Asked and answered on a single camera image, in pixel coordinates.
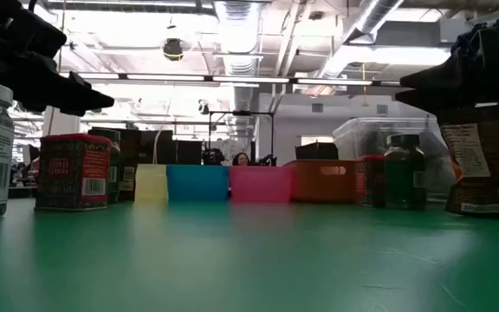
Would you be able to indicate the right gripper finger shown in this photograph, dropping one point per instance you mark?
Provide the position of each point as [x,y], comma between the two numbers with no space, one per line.
[436,100]
[440,76]

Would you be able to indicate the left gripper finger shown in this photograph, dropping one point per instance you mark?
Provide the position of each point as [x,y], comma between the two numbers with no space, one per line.
[65,81]
[76,102]

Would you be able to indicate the green-lidded dark spice jar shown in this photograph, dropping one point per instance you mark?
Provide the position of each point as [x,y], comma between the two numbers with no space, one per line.
[116,151]
[405,173]

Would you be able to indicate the brown spice pouch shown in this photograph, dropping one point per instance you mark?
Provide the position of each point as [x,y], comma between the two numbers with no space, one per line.
[483,164]
[129,147]

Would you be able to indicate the clear plastic storage container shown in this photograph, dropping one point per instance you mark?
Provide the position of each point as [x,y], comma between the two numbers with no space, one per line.
[362,134]

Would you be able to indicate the black monitor back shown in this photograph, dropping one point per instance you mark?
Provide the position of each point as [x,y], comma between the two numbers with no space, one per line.
[156,147]
[189,152]

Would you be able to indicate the black round hanging device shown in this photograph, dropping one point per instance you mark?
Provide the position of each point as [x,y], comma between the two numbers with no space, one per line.
[173,48]

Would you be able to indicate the yellow plastic bin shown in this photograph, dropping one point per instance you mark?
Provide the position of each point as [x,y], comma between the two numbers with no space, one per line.
[152,182]

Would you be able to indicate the black box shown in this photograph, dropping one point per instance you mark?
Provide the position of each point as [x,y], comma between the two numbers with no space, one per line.
[316,151]

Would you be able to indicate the orange plastic bin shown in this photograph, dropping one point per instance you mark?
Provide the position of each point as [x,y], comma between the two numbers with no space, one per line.
[323,186]

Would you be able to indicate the blue plastic bin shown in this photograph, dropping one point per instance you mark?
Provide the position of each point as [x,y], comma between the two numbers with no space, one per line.
[197,182]

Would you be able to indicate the overhead light bar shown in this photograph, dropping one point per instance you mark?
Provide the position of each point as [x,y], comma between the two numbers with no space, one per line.
[249,79]

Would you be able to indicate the person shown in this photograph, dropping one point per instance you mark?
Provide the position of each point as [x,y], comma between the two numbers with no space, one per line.
[241,159]

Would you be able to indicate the pink plastic bin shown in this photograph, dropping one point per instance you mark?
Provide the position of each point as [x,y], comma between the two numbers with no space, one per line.
[260,184]

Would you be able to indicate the green table mat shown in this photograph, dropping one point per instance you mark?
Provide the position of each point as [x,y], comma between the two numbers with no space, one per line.
[249,260]

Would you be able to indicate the black frame robot station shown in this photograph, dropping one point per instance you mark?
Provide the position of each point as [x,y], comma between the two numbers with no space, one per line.
[241,113]

